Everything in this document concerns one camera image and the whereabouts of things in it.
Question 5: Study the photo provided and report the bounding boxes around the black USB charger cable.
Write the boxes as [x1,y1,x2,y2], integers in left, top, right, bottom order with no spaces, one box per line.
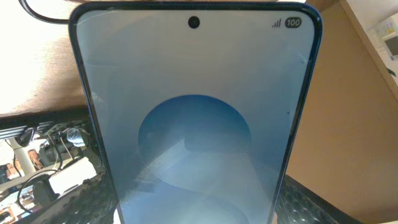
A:
[18,0,71,25]

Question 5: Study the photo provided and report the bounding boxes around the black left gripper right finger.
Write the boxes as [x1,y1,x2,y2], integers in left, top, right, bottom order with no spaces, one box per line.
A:
[274,175,362,224]

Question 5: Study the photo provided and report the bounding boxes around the blue Galaxy smartphone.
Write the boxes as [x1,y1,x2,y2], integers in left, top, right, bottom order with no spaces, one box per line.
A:
[68,1,323,224]

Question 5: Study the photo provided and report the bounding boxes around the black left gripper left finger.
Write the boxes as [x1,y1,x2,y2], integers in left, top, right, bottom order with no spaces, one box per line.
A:
[18,172,121,224]

